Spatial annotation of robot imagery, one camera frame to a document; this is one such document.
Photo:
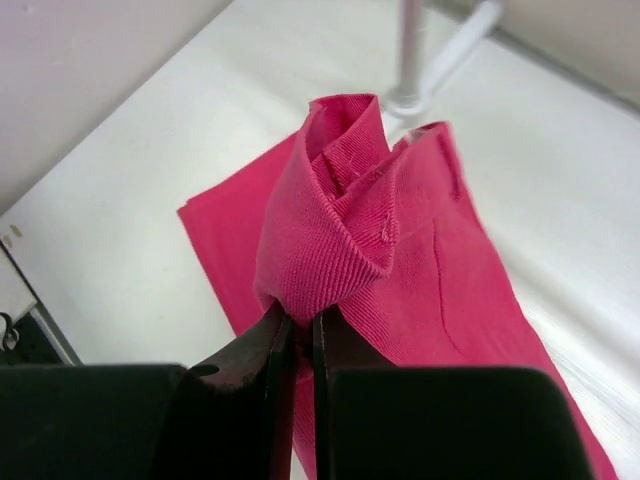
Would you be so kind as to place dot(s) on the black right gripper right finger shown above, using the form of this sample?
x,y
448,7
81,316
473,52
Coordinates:
x,y
375,420

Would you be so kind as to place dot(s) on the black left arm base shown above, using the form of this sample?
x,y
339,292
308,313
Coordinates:
x,y
24,342

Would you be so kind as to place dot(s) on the white clothes rack with rail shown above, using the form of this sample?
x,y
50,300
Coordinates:
x,y
420,79

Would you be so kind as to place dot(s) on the pink trousers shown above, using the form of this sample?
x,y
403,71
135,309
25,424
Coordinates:
x,y
334,215

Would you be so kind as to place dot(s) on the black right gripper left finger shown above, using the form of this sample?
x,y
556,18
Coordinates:
x,y
228,417

